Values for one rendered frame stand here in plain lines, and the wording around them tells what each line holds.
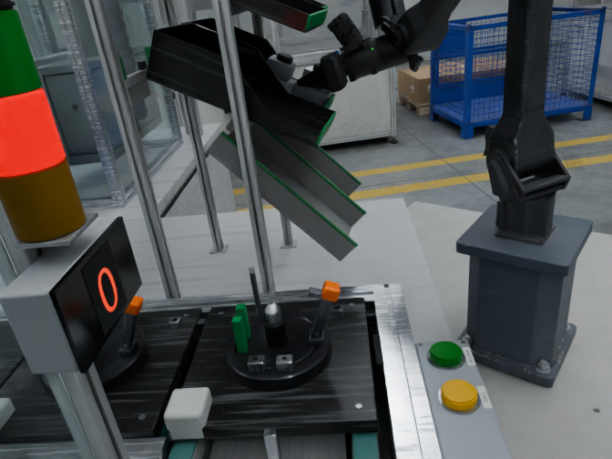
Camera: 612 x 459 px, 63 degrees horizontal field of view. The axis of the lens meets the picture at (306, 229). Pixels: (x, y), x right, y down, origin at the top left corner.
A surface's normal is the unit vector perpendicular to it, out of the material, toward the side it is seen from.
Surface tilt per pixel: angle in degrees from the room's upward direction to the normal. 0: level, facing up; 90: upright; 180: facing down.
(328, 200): 90
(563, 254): 0
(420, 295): 0
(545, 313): 90
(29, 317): 90
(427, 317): 0
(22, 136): 90
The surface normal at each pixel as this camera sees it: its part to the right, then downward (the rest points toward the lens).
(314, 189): -0.22, 0.45
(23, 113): 0.74, 0.22
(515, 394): -0.11, -0.89
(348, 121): 0.12, 0.42
